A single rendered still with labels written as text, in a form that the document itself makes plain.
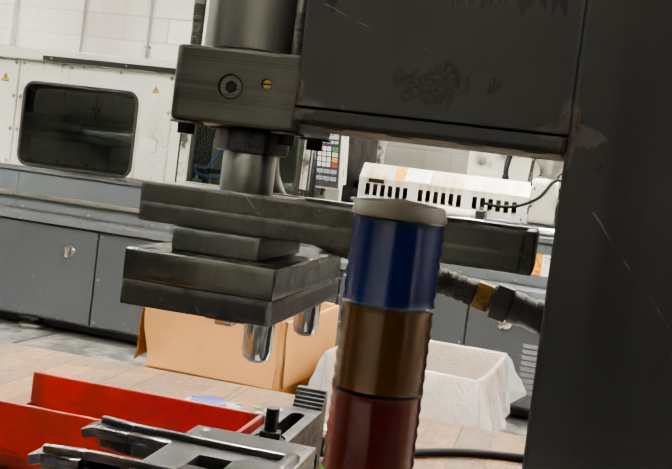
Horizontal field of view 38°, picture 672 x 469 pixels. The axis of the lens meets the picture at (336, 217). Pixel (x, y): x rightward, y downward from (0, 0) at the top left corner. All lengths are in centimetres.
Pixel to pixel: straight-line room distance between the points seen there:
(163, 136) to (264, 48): 510
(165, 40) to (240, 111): 737
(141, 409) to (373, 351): 64
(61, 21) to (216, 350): 576
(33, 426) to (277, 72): 44
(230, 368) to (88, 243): 302
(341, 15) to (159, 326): 256
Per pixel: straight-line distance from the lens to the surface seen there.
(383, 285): 38
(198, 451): 75
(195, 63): 65
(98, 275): 591
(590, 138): 58
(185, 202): 65
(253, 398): 127
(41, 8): 862
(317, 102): 60
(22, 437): 94
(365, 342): 39
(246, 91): 63
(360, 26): 60
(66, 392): 104
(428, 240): 38
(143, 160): 578
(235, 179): 66
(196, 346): 306
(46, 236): 608
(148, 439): 77
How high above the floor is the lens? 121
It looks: 3 degrees down
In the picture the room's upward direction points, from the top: 7 degrees clockwise
